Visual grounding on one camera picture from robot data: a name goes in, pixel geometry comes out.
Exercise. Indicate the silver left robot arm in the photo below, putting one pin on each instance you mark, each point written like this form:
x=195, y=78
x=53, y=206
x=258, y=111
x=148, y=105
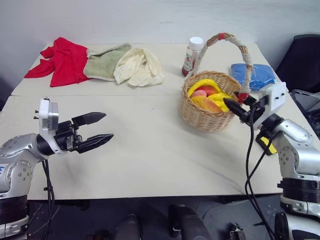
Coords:
x=17, y=162

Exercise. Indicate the red apple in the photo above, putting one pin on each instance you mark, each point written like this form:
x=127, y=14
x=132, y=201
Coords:
x=206, y=89

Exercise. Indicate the ketchup bottle with white cap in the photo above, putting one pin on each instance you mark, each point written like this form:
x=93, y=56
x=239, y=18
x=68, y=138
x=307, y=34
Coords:
x=190, y=60

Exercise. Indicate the short yellow banana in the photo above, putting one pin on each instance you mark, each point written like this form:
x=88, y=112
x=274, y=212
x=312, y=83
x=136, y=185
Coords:
x=221, y=98

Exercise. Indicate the black bag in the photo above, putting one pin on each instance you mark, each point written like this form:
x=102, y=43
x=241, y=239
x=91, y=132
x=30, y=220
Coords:
x=310, y=107

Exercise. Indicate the green towel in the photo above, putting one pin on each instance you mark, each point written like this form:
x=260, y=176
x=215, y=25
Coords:
x=102, y=65

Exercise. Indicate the cream white cloth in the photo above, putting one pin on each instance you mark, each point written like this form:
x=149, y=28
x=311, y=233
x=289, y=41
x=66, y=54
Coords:
x=140, y=67

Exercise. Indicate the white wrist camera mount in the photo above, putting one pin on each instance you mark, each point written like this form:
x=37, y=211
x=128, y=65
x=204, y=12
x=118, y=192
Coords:
x=276, y=97
x=43, y=112

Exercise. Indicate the yellow and black clip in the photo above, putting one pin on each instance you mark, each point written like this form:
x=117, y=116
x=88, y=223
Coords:
x=270, y=148

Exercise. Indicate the long curved yellow banana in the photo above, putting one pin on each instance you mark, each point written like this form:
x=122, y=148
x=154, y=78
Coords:
x=207, y=83

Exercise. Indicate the orange yellow mango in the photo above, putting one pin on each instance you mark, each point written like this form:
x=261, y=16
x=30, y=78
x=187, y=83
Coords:
x=207, y=103

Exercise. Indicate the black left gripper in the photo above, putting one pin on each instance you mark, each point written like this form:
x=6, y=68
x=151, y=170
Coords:
x=67, y=136

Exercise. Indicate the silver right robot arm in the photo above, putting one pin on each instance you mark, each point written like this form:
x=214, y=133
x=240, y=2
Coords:
x=295, y=140

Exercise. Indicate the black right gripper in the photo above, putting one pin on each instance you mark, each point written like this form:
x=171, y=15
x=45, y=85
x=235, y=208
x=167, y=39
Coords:
x=257, y=107

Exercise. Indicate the black chair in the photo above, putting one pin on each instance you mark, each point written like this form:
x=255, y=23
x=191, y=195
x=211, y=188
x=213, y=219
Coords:
x=302, y=62

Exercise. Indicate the blue cloth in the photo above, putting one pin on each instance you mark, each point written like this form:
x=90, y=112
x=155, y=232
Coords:
x=262, y=75

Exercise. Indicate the red cloth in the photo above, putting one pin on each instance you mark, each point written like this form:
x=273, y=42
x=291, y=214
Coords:
x=65, y=62

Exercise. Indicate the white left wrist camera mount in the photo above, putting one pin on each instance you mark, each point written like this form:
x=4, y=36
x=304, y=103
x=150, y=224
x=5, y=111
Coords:
x=43, y=112

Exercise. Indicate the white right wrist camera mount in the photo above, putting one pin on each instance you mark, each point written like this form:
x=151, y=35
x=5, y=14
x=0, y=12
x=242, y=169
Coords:
x=276, y=97

